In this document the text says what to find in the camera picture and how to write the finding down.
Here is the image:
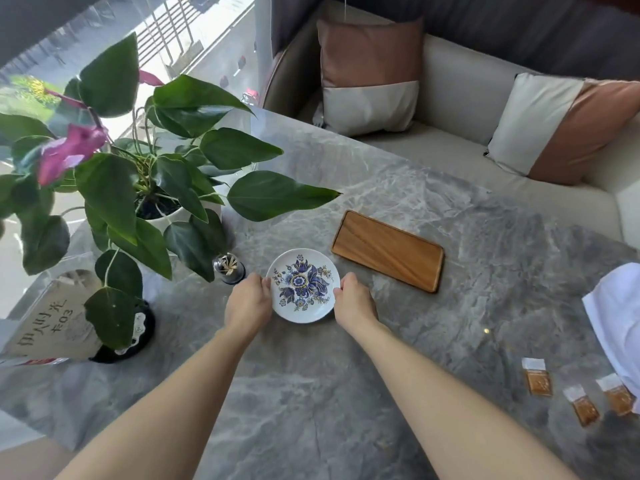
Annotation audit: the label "person's right hand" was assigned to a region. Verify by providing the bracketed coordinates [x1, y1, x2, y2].
[332, 272, 379, 338]

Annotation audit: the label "person's right forearm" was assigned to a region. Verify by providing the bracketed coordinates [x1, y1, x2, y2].
[348, 317, 581, 480]

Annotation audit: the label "beige table sign card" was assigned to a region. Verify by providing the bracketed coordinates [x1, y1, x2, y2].
[0, 269, 106, 366]

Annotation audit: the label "white plate with blue flowers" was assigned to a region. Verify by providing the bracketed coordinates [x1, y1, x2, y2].
[266, 248, 341, 324]

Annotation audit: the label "white cloth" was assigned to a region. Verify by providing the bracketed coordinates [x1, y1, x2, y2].
[582, 262, 640, 414]

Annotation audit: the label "black round coaster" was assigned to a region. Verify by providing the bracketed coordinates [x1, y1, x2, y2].
[89, 300, 156, 364]

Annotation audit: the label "glass toothpick holder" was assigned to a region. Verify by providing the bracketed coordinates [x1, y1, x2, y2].
[212, 252, 246, 285]

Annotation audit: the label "green potted plant pink flowers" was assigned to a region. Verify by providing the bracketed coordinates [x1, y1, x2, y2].
[0, 32, 342, 351]

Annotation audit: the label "person's left forearm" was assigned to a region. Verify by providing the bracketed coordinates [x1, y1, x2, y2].
[52, 326, 251, 480]

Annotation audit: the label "beige sofa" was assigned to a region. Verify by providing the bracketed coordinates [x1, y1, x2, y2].
[262, 0, 640, 250]

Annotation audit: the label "brown and white cushion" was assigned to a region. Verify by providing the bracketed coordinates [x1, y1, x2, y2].
[484, 72, 640, 186]
[313, 17, 425, 138]

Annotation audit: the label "white plant pot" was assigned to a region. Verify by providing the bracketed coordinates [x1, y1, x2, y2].
[135, 197, 223, 235]

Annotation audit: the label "person's left hand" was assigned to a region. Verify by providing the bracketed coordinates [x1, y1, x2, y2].
[223, 273, 273, 339]

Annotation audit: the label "wooden tray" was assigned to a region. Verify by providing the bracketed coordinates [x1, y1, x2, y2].
[331, 210, 445, 294]

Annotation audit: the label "small amber sachet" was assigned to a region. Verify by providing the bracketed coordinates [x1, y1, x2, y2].
[595, 373, 637, 417]
[521, 358, 554, 398]
[563, 385, 601, 428]

